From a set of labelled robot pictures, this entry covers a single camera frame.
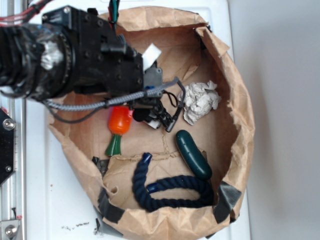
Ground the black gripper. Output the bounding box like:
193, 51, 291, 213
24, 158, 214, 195
42, 5, 175, 132

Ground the orange plastic toy carrot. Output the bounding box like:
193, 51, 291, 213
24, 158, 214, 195
105, 106, 133, 156

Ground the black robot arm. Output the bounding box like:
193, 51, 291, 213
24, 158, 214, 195
0, 0, 178, 132

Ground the crumpled white paper ball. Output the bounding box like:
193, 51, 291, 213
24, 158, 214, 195
183, 80, 222, 126

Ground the dark green toy cucumber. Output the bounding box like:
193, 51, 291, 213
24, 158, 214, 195
175, 130, 213, 181

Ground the brown paper bag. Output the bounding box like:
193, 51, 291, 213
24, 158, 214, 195
49, 6, 255, 240

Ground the grey braided cable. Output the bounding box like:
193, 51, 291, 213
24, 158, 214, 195
43, 76, 186, 128

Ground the navy blue rope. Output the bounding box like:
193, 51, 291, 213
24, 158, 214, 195
131, 152, 215, 213

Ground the black metal bracket plate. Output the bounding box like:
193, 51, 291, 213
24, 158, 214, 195
0, 107, 16, 186

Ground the aluminium frame rail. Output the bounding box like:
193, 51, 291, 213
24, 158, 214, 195
0, 0, 27, 240

